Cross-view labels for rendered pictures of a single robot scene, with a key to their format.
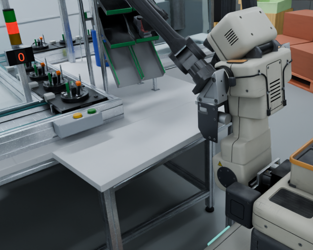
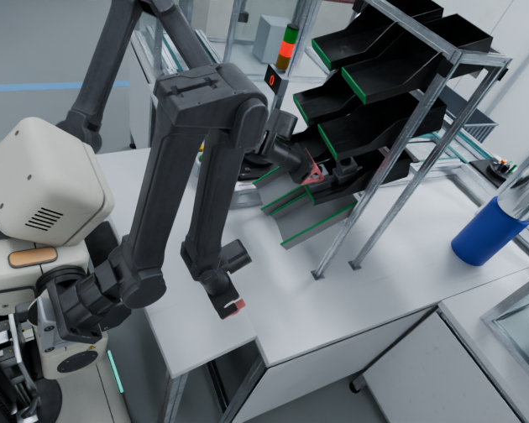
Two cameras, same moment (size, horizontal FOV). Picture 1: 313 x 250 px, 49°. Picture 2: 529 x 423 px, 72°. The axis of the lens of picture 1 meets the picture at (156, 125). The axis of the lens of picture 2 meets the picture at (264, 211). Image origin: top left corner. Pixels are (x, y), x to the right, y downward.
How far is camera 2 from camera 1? 1.86 m
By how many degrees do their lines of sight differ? 69
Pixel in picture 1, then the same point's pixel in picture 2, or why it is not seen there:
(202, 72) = not seen: hidden behind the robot
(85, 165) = (129, 156)
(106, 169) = (107, 166)
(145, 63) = (306, 217)
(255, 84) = not seen: outside the picture
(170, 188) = not seen: hidden behind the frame
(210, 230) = (180, 412)
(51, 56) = (479, 187)
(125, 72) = (281, 191)
